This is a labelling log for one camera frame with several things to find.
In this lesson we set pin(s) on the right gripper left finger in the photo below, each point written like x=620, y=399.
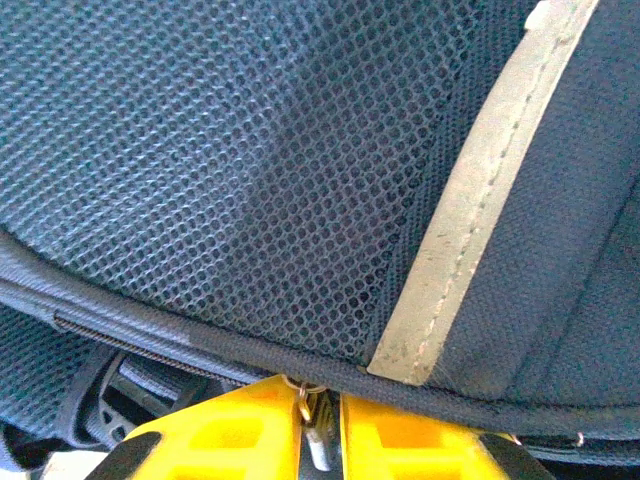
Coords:
x=225, y=440

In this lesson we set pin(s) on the navy blue backpack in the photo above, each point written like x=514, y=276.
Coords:
x=250, y=150

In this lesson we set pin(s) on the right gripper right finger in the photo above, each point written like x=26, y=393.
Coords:
x=410, y=445

